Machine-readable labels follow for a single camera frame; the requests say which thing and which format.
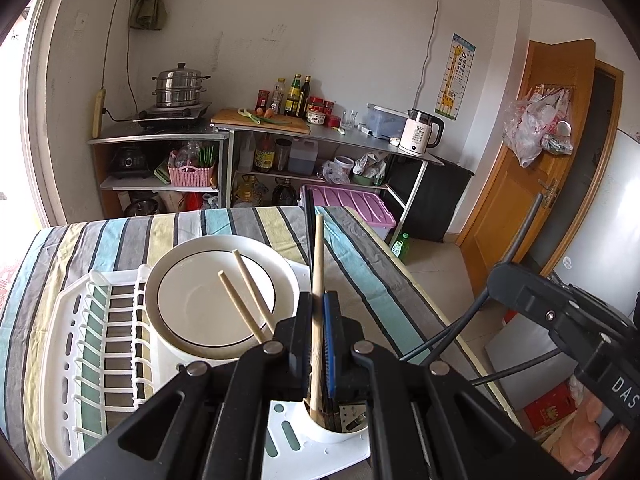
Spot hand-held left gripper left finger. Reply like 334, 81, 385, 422
57, 290, 316, 480

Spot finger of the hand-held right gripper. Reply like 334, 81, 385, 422
487, 262, 610, 362

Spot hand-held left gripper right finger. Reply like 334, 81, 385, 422
322, 290, 576, 480

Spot white utensil cup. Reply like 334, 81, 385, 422
300, 395, 373, 446

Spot person's right hand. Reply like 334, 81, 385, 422
550, 377, 634, 476

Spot large white bowl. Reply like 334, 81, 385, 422
144, 237, 302, 362

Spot red cardboard box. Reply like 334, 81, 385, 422
522, 384, 577, 434

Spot white refrigerator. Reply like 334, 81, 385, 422
484, 127, 640, 412

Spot wooden door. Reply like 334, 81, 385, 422
457, 38, 625, 282

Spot white plastic dish rack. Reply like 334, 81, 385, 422
39, 260, 374, 480

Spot green glass bottle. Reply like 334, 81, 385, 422
389, 232, 411, 261

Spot black cabinet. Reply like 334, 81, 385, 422
387, 157, 474, 244

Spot purple lid storage bin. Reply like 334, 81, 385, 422
299, 184, 398, 244

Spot hanging plastic bags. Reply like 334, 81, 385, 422
502, 84, 574, 169

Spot yellow cooking oil jug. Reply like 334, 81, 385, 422
232, 174, 266, 209

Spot white electric kettle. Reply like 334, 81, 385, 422
398, 108, 446, 155

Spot translucent liquid jug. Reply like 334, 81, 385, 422
287, 137, 320, 176

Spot pink woven basket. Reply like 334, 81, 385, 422
167, 162, 217, 189

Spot clear storage box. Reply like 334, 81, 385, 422
366, 103, 409, 140

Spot wooden cutting board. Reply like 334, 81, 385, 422
210, 108, 312, 135

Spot red lidded jars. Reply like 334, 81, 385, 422
305, 95, 335, 116

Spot dark sauce bottle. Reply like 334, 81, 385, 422
299, 75, 314, 119
284, 73, 304, 117

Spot metal kitchen shelf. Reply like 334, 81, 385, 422
87, 119, 447, 222

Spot black blender base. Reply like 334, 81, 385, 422
110, 145, 154, 180

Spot black induction stove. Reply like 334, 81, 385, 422
132, 102, 214, 129

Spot steel steamer pot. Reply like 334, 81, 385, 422
151, 62, 211, 110

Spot beige power strip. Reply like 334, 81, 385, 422
92, 88, 107, 139

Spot window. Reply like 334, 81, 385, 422
0, 0, 67, 228

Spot metal door handle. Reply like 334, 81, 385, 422
537, 177, 559, 209

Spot giraffe wall poster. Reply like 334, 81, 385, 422
434, 33, 477, 122

